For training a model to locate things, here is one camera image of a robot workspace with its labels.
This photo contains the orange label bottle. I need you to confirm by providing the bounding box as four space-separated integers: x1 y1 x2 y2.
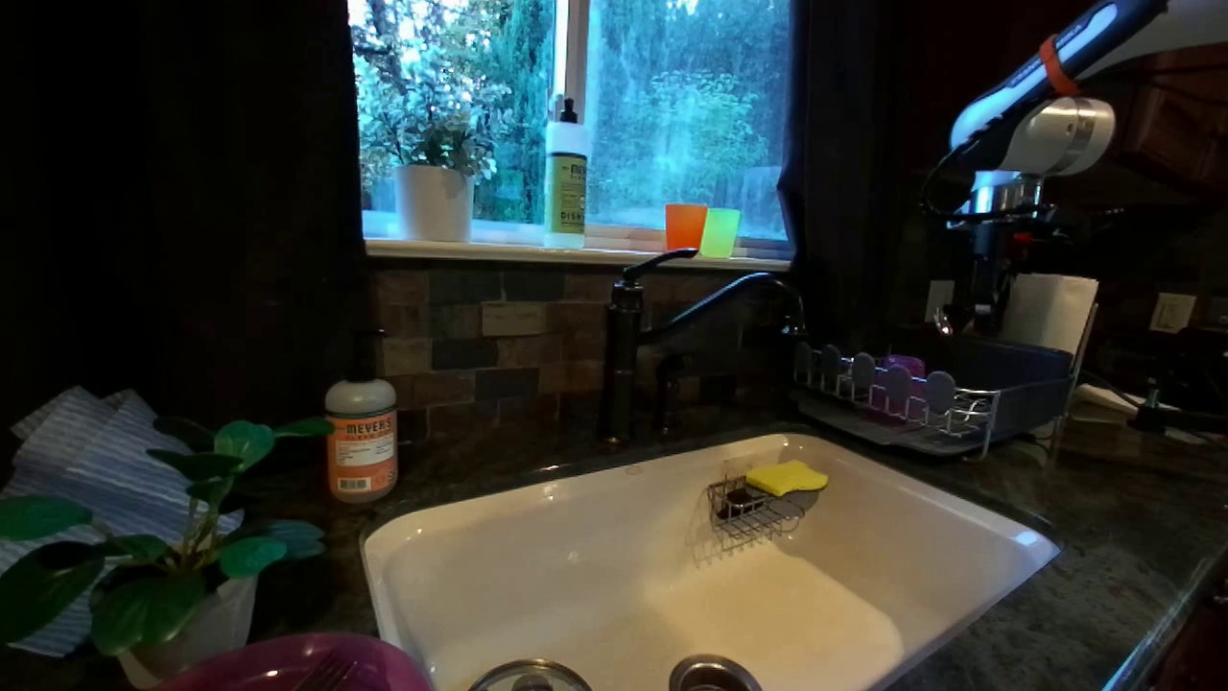
322 377 404 509

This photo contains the steel dish rack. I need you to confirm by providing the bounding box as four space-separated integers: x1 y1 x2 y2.
790 326 1082 461

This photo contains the wire sponge caddy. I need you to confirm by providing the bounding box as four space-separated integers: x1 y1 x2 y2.
698 473 829 566

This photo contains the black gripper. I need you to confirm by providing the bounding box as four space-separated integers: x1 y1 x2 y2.
940 204 1067 337

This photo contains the dark bronze faucet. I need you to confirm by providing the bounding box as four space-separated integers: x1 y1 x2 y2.
598 247 813 445

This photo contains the green plastic cup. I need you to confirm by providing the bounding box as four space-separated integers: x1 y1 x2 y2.
698 207 746 263

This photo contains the white wall outlet plate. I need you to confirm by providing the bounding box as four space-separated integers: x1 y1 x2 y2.
921 278 958 332
1146 288 1201 337

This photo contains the metal sink drain stopper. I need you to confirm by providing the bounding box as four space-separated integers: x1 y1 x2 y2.
469 657 593 691

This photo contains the white ceramic sink basin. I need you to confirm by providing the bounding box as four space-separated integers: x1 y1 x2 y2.
359 429 1064 691

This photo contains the orange plastic cup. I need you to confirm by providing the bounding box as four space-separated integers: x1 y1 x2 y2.
662 204 711 254

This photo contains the purple cup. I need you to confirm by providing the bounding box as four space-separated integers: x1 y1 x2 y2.
848 354 963 429

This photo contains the pink colander bowl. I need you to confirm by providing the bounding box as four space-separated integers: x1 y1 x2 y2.
156 629 439 691

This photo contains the window with white frame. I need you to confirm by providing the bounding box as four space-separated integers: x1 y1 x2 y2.
344 0 798 263

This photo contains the yellow sponge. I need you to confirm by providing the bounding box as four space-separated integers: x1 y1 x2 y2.
746 459 831 502

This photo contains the green leafy plant white pot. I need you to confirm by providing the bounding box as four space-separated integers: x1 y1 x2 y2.
0 416 339 691

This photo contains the soap bottle green label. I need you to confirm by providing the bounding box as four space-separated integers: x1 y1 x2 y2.
545 94 593 241

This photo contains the windowsill plant white pot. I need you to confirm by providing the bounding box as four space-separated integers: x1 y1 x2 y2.
381 107 500 251

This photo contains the white paper towel roll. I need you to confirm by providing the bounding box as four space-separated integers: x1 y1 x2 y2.
998 269 1104 361

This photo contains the wooden wall cabinet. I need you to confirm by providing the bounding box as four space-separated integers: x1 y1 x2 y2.
1110 43 1228 196

